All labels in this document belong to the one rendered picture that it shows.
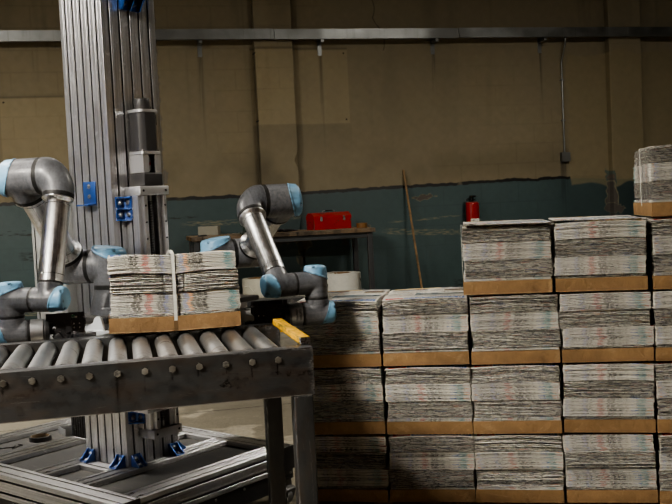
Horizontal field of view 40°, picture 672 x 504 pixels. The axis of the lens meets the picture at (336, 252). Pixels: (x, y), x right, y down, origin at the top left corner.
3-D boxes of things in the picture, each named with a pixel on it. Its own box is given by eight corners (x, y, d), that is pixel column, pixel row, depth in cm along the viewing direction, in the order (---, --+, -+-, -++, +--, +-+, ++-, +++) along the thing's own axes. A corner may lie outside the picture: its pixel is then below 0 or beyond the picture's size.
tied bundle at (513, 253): (463, 286, 341) (461, 223, 340) (545, 283, 337) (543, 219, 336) (462, 297, 304) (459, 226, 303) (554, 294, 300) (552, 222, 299)
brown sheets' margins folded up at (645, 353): (324, 469, 355) (317, 337, 352) (641, 470, 335) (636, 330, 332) (304, 502, 317) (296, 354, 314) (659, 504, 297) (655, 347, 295)
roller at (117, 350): (126, 352, 273) (125, 335, 272) (128, 380, 227) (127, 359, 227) (109, 353, 272) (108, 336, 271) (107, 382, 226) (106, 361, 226)
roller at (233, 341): (237, 343, 280) (236, 326, 280) (260, 368, 234) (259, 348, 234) (220, 344, 279) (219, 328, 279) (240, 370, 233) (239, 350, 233)
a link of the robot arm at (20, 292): (38, 280, 283) (40, 315, 283) (4, 281, 285) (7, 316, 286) (24, 282, 275) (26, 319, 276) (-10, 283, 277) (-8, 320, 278)
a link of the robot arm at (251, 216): (229, 178, 319) (270, 283, 289) (259, 177, 323) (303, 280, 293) (223, 203, 327) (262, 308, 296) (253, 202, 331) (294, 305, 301)
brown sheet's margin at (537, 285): (463, 284, 341) (463, 272, 341) (544, 281, 337) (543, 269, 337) (463, 295, 304) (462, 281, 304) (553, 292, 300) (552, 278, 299)
